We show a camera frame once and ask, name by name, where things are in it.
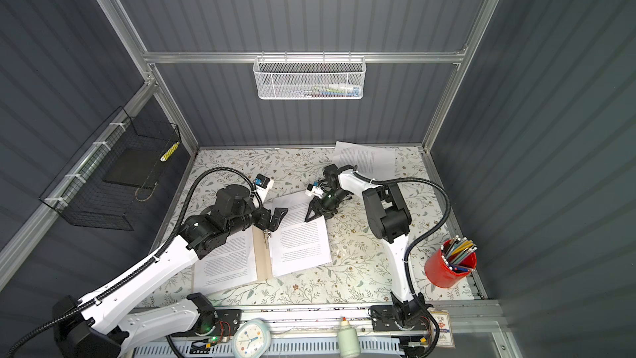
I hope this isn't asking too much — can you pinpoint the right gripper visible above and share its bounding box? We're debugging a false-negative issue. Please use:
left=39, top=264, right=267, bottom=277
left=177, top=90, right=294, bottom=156
left=305, top=191, right=350, bottom=222

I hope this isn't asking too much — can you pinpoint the beige paper folder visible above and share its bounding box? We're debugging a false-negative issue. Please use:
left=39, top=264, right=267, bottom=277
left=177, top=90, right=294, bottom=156
left=250, top=226, right=281, bottom=282

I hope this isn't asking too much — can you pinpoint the printed paper sheet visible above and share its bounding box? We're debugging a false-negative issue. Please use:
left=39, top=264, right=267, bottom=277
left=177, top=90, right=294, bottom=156
left=268, top=192, right=331, bottom=278
left=193, top=229, right=258, bottom=294
left=333, top=141, right=396, bottom=180

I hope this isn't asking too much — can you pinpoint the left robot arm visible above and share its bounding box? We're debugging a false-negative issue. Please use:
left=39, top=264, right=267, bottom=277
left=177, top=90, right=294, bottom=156
left=7, top=174, right=287, bottom=357

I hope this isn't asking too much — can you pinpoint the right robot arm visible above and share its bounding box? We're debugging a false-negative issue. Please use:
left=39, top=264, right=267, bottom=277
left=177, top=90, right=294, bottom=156
left=305, top=164, right=451, bottom=329

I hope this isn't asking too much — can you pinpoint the floral table mat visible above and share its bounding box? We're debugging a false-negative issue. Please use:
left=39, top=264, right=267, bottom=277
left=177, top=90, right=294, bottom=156
left=139, top=146, right=480, bottom=308

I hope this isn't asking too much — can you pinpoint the yellow marker in basket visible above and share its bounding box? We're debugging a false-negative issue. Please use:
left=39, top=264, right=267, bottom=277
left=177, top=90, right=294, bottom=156
left=160, top=142, right=181, bottom=162

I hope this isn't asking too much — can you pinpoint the white alarm clock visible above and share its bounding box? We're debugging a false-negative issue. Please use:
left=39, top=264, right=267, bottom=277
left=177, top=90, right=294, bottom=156
left=231, top=319, right=273, bottom=358

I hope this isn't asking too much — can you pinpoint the white glue bottle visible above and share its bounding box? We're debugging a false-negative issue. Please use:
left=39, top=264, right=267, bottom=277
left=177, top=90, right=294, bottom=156
left=336, top=317, right=361, bottom=358

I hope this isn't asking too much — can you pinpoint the red pen cup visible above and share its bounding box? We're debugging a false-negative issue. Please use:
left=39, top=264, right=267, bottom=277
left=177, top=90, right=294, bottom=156
left=425, top=235, right=477, bottom=288

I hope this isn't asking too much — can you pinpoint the white wire basket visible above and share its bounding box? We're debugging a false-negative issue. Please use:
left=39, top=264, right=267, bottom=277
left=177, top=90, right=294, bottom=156
left=253, top=58, right=367, bottom=100

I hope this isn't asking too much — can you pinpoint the black wire basket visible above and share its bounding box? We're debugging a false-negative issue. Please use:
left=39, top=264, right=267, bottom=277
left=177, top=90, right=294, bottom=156
left=40, top=110, right=182, bottom=231

